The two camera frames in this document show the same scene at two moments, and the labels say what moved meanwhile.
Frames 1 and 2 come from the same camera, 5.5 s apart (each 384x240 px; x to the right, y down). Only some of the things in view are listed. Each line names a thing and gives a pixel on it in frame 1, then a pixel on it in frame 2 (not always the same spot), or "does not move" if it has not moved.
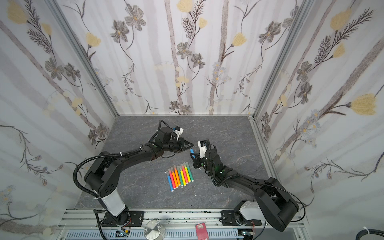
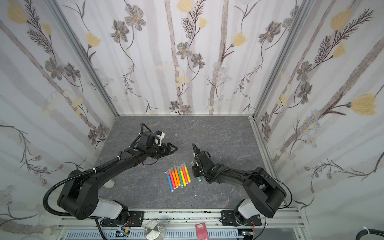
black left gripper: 181,145 → 164,153
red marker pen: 172,179 does not move
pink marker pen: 184,173 does not move
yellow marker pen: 186,171 does not move
